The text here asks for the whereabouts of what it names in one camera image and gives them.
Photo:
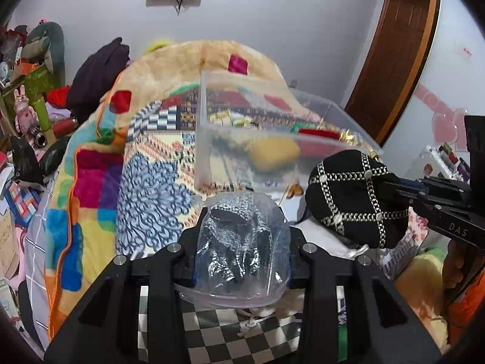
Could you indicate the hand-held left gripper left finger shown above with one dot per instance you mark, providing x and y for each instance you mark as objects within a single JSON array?
[{"x": 186, "y": 258}]

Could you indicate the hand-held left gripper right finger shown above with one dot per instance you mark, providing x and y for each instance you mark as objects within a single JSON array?
[{"x": 299, "y": 262}]

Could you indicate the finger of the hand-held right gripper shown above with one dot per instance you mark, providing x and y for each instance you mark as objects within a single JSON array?
[
  {"x": 394, "y": 194},
  {"x": 411, "y": 183}
]

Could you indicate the clear plastic bag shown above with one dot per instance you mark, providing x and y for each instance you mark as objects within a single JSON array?
[{"x": 272, "y": 235}]

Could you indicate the grey black knit garment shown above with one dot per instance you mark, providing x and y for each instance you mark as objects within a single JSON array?
[{"x": 235, "y": 242}]

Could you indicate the clear plastic storage box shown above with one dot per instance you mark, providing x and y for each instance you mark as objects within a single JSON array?
[{"x": 227, "y": 121}]

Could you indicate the yellow soft toy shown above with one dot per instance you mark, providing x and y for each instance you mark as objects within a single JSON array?
[{"x": 272, "y": 153}]

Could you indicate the person's right hand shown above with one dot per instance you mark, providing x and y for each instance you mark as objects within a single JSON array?
[{"x": 454, "y": 269}]

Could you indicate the clear acrylic organizer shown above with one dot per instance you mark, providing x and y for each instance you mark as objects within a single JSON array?
[{"x": 439, "y": 161}]

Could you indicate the yellow plush pillow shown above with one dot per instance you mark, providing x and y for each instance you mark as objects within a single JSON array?
[{"x": 420, "y": 292}]

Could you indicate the black white checkered cloth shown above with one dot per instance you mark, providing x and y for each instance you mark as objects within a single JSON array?
[{"x": 235, "y": 333}]

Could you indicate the red cloth item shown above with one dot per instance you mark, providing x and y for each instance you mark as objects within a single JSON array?
[{"x": 318, "y": 137}]

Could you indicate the colourful patchwork blanket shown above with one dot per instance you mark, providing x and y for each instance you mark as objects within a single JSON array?
[{"x": 151, "y": 167}]

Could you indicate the brown wooden door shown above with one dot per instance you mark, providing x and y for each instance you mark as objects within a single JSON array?
[{"x": 398, "y": 57}]

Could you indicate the grid pattern bedsheet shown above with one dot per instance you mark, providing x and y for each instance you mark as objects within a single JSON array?
[{"x": 36, "y": 258}]

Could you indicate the colourful striped box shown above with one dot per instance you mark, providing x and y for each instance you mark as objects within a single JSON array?
[{"x": 23, "y": 201}]

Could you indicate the red cylindrical can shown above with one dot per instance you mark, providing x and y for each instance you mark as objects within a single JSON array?
[{"x": 65, "y": 127}]

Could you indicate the black crumpled bag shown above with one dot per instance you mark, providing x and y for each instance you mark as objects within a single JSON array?
[{"x": 26, "y": 161}]

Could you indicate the red plush item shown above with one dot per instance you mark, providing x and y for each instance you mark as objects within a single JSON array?
[{"x": 58, "y": 96}]

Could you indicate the dark purple garment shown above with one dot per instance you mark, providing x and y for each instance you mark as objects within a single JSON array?
[{"x": 98, "y": 72}]

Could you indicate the pink rabbit toy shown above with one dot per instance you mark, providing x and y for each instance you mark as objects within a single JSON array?
[{"x": 23, "y": 112}]

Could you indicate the green cardboard box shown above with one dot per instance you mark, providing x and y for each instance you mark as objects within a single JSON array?
[{"x": 36, "y": 83}]

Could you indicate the green plush toy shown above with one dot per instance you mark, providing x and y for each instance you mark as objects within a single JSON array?
[{"x": 43, "y": 45}]

